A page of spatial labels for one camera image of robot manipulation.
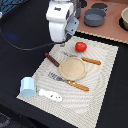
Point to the round wooden plate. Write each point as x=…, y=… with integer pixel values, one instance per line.
x=72, y=68

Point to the fork with wooden handle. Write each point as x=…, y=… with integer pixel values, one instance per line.
x=76, y=85

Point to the beige woven placemat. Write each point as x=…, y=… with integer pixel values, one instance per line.
x=78, y=108

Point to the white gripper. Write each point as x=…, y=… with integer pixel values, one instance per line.
x=62, y=20

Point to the beige bowl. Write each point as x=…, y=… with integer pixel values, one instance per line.
x=124, y=16

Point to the red tomato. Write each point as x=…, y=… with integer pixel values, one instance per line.
x=80, y=47

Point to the light blue cup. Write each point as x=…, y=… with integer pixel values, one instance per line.
x=28, y=88

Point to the grey saucepan with handle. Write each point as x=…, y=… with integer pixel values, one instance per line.
x=95, y=17

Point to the knife with wooden handle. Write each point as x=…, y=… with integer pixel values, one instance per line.
x=83, y=58

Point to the grey pot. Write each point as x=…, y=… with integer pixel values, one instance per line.
x=78, y=9

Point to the brown sausage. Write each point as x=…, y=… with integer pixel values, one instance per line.
x=52, y=59

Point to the brown stove board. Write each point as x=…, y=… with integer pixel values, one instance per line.
x=110, y=29

